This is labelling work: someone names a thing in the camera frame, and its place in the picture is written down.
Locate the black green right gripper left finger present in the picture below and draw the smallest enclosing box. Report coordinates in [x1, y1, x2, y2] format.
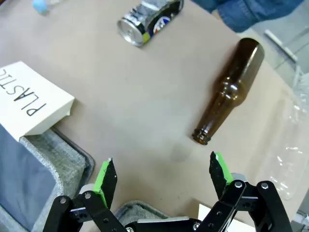
[43, 157, 126, 232]

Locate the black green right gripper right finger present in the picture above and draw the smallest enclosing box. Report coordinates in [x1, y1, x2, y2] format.
[200, 151, 293, 232]

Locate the large clear plastic bottle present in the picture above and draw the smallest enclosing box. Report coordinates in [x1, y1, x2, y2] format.
[263, 72, 309, 201]

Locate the brown glass bottle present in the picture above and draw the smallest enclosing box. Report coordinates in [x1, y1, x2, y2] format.
[192, 37, 266, 145]

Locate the small purple-labelled plastic bottle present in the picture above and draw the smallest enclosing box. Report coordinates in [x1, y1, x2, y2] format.
[32, 0, 60, 15]

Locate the person's left denim forearm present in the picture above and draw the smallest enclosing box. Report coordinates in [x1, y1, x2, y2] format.
[192, 0, 305, 34]

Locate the grey felt can basket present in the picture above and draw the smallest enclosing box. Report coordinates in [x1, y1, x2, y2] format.
[113, 199, 201, 227]

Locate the grey felt plastic basket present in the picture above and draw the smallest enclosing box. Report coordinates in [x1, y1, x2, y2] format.
[0, 123, 95, 232]

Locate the crushed silver black can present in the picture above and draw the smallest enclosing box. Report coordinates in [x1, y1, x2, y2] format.
[117, 0, 184, 47]

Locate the white card lettered plastic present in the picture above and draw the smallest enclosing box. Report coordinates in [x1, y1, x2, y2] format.
[0, 60, 75, 142]

